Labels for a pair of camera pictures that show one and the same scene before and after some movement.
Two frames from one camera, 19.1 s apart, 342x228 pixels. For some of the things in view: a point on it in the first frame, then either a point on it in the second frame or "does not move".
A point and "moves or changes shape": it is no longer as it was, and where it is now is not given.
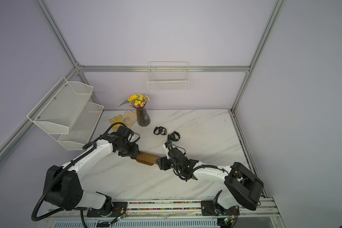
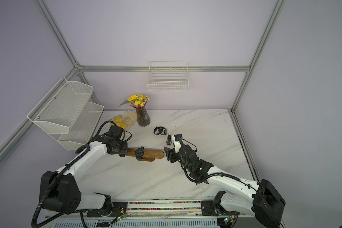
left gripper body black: (128, 150) -> (121, 148)
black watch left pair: (160, 130) does not move
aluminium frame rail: (166, 69) does not move
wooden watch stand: (146, 158) moves or changes shape
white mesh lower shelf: (82, 128) does not move
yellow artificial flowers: (137, 100) does not move
